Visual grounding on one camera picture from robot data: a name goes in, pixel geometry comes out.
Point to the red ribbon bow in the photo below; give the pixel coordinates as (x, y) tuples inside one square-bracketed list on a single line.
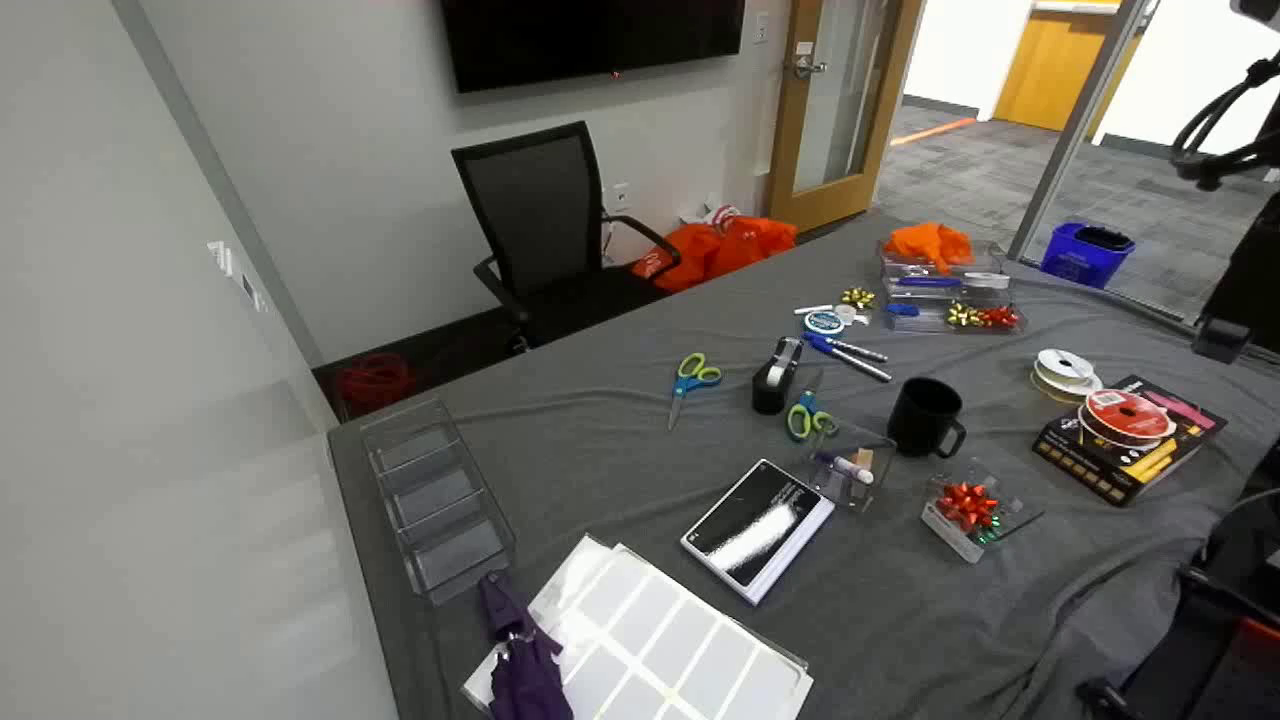
[(1000, 318), (966, 506)]

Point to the green ribbon bow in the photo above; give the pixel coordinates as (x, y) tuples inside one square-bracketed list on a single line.
[(989, 531)]

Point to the small clear supply box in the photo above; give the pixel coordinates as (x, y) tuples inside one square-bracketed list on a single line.
[(845, 479)]

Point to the orange bag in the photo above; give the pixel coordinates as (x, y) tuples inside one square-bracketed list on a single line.
[(721, 245)]

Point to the orange cloth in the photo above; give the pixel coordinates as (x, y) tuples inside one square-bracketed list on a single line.
[(928, 245)]

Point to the white pen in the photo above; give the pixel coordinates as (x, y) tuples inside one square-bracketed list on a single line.
[(856, 313)]

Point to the black wall television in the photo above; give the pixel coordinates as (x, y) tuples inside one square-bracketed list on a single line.
[(585, 40)]

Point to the white wall thermostat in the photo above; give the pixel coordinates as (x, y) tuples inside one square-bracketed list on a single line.
[(235, 270)]

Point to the long clear divided tray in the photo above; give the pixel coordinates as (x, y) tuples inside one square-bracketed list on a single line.
[(439, 506)]

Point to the purple cloth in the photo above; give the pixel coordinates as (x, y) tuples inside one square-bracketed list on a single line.
[(527, 664)]

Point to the wooden glass door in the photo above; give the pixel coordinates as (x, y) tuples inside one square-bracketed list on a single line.
[(800, 132)]

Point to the white tape roll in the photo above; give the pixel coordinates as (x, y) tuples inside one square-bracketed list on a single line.
[(984, 278)]

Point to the gold ribbon bow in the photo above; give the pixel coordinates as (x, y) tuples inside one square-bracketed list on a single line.
[(962, 318)]

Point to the white label sheets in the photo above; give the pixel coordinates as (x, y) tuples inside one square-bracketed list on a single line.
[(665, 654)]

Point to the silver marker blue cap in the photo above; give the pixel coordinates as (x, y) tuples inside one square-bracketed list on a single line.
[(845, 359), (864, 348)]

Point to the red floor object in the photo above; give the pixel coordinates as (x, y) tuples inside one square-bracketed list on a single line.
[(374, 385)]

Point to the orange ribbon spool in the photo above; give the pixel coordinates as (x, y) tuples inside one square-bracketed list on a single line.
[(1125, 417)]

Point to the black robot stand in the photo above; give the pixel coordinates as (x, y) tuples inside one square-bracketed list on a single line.
[(1214, 641)]

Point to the black mug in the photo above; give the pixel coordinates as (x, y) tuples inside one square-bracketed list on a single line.
[(923, 413)]

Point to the small gold bow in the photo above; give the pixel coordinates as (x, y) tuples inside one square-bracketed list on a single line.
[(856, 296)]

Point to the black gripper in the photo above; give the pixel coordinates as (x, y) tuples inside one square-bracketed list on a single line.
[(1253, 267)]

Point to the clear compartment organizer tray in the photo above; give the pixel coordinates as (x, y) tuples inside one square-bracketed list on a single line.
[(923, 286)]

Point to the orange wooden door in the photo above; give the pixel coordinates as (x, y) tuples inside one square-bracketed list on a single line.
[(1055, 65)]

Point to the blue round mint tin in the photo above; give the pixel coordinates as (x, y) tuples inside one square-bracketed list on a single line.
[(826, 323)]

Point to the blue plastic item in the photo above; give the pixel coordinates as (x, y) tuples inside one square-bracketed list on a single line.
[(905, 313)]

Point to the black tape dispenser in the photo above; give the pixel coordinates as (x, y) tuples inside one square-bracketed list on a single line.
[(770, 385)]

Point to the black mesh office chair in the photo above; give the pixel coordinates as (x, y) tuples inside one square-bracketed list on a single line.
[(542, 213)]

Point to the blue plastic bin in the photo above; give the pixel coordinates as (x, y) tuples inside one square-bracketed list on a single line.
[(1086, 253)]

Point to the gray tablecloth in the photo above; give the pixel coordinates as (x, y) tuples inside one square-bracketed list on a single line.
[(603, 465)]

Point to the white ribbon spool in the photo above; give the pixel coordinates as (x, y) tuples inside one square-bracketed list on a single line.
[(1066, 374)]

